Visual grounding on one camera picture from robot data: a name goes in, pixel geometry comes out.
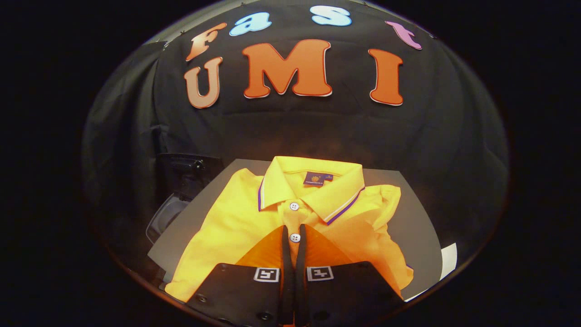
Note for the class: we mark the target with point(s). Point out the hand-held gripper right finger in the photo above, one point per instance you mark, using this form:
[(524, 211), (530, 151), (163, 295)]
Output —
[(301, 272)]

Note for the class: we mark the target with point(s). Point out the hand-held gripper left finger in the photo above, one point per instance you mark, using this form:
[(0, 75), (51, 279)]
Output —
[(286, 272)]

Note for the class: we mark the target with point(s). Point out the yellow polo shirt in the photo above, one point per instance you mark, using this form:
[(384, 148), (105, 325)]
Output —
[(236, 213)]

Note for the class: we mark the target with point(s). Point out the small dark washing machine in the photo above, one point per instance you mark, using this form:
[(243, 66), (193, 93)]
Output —
[(181, 172)]

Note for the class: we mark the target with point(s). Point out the black backdrop cloth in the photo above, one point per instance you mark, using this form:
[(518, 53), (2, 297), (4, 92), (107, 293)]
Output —
[(354, 131)]

